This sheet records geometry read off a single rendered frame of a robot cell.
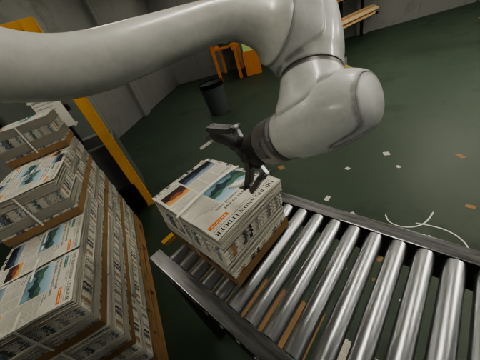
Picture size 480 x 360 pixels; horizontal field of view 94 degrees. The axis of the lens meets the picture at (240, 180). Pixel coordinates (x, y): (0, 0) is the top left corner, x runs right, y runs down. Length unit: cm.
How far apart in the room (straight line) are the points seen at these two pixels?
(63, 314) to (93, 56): 99
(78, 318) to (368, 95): 116
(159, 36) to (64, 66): 10
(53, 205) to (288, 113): 137
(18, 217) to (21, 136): 64
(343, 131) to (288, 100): 9
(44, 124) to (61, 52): 170
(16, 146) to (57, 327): 126
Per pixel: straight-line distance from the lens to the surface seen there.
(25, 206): 156
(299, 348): 70
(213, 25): 36
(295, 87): 36
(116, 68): 30
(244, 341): 72
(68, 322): 120
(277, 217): 80
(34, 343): 125
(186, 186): 83
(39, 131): 201
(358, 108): 31
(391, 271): 80
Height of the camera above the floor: 146
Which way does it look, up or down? 35 degrees down
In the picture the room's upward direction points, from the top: 18 degrees counter-clockwise
